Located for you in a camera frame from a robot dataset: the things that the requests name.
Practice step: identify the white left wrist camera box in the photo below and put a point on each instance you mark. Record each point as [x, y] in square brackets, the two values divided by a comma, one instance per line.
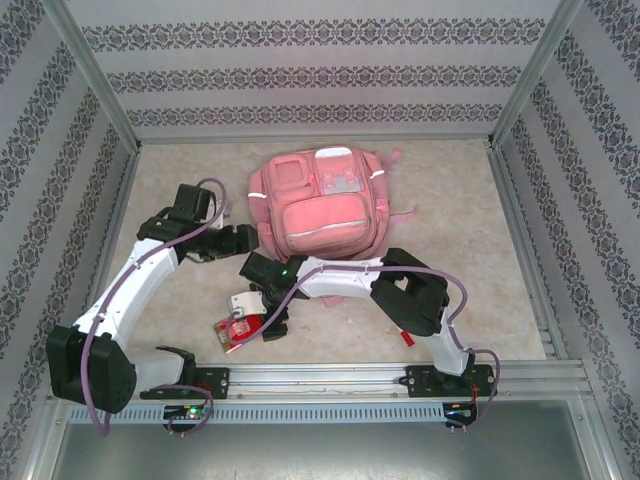
[217, 217]

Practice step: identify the aluminium rear rail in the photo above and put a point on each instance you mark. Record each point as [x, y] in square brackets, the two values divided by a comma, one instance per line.
[315, 139]

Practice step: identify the pink school backpack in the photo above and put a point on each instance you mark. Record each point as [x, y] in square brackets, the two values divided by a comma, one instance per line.
[325, 215]

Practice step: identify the white marker with red cap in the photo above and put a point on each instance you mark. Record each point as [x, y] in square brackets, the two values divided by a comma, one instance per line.
[409, 339]

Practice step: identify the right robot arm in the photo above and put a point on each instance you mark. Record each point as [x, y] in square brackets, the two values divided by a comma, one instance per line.
[340, 277]

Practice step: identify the aluminium mounting rail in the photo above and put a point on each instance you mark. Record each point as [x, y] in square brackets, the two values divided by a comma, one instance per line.
[320, 375]

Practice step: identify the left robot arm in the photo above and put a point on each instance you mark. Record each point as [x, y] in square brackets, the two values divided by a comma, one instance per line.
[135, 280]

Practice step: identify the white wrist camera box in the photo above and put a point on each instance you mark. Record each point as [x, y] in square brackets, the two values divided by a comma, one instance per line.
[246, 302]
[217, 217]

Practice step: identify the aluminium frame post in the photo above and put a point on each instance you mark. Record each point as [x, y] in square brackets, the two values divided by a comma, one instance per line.
[535, 70]
[90, 70]

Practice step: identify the red printed packet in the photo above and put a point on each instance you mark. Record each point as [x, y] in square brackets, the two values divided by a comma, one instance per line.
[240, 332]

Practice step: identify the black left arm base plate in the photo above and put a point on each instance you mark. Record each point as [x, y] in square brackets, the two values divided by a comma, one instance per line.
[220, 382]

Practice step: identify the aluminium side rail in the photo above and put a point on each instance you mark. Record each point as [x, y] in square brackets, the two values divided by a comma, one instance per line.
[112, 225]
[525, 225]

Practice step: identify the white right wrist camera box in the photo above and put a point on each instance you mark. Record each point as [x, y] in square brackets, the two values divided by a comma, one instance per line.
[246, 302]

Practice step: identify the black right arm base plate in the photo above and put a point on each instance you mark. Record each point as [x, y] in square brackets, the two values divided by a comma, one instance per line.
[417, 382]

